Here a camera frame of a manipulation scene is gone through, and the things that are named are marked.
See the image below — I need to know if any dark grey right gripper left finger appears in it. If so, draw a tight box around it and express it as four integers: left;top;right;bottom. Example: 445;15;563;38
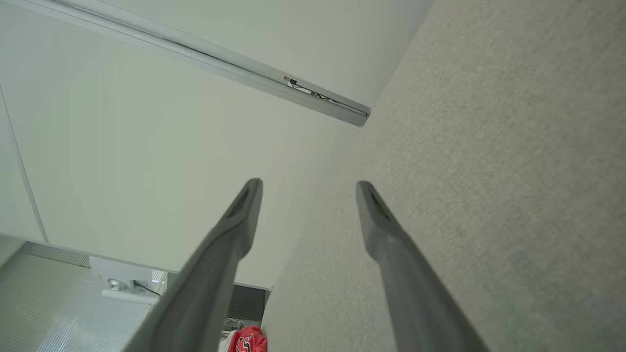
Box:
123;178;264;352

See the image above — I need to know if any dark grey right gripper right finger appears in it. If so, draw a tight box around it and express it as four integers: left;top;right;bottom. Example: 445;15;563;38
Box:
356;180;491;352

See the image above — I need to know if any red Bulls basketball jersey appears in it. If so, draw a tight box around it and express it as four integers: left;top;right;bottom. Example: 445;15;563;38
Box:
218;326;268;352

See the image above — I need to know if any dark panel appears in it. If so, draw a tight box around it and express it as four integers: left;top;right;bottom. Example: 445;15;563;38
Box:
227;284;271;327

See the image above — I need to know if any white box device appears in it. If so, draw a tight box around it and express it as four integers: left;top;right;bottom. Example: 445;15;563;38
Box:
89;257;168;306

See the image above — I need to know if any thin black device cable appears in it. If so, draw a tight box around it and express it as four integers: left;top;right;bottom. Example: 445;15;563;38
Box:
133;280;162;297

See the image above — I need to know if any aluminium wall rail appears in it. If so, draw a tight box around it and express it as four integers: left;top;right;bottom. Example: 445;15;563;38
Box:
0;0;371;128

